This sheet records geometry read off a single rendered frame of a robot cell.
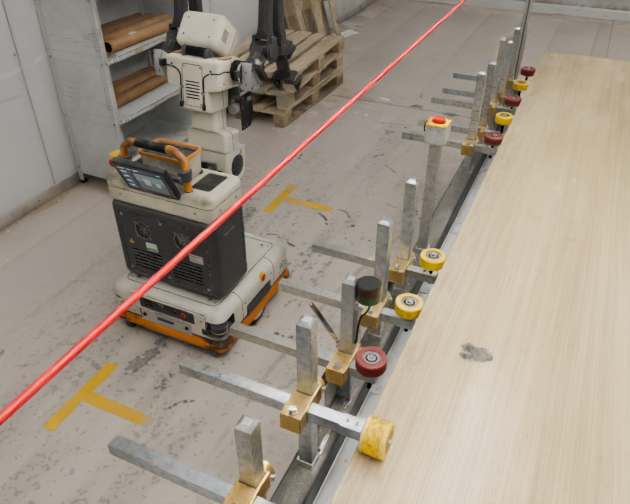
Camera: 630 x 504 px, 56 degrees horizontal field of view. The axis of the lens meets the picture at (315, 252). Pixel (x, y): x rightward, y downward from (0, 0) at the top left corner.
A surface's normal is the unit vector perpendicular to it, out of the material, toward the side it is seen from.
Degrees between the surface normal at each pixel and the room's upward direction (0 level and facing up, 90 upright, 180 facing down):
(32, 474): 0
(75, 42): 90
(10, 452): 0
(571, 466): 0
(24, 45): 90
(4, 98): 90
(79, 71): 90
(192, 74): 82
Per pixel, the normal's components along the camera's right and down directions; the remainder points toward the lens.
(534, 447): 0.00, -0.82
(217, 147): -0.42, 0.40
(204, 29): -0.31, -0.16
